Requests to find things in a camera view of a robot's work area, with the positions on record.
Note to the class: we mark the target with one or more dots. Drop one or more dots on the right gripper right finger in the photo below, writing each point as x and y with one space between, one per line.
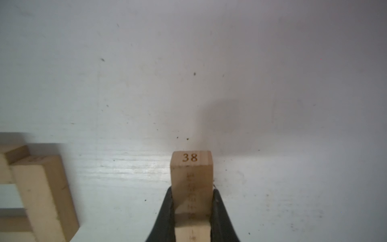
221 227

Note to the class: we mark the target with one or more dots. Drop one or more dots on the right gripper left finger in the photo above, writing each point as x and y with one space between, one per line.
164 227

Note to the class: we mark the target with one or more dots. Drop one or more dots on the wooden block engraved text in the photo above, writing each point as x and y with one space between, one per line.
192 194

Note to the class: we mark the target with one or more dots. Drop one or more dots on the wooden block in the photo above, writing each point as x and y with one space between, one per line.
44 190
15 226
9 155

